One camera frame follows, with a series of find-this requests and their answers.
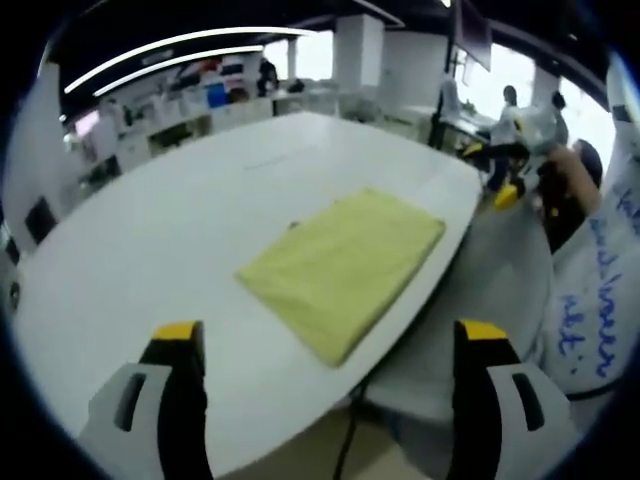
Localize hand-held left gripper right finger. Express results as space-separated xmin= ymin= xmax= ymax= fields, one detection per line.
xmin=446 ymin=318 xmax=577 ymax=480

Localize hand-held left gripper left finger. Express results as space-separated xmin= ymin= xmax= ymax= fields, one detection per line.
xmin=86 ymin=319 xmax=215 ymax=480

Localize yellow garment grey blue sleeves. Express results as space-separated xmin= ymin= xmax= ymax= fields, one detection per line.
xmin=234 ymin=187 xmax=447 ymax=369

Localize person's right hand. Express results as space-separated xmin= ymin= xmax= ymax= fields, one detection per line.
xmin=542 ymin=147 xmax=576 ymax=181

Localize white chest-worn device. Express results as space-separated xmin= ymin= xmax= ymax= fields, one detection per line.
xmin=604 ymin=54 xmax=637 ymax=151

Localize large dark display screen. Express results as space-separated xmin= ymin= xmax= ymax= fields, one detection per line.
xmin=457 ymin=0 xmax=494 ymax=71

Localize white square pillar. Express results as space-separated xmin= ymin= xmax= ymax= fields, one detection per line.
xmin=334 ymin=14 xmax=386 ymax=94
xmin=9 ymin=59 xmax=76 ymax=216

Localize white cabinet row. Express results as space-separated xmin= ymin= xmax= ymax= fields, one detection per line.
xmin=94 ymin=94 xmax=351 ymax=161

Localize white ceiling light strip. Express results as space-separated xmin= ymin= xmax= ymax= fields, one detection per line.
xmin=64 ymin=27 xmax=316 ymax=94
xmin=93 ymin=45 xmax=264 ymax=97

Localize thin black cable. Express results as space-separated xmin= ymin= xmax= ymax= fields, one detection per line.
xmin=564 ymin=384 xmax=616 ymax=401

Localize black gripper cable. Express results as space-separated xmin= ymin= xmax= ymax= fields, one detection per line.
xmin=338 ymin=374 xmax=371 ymax=480

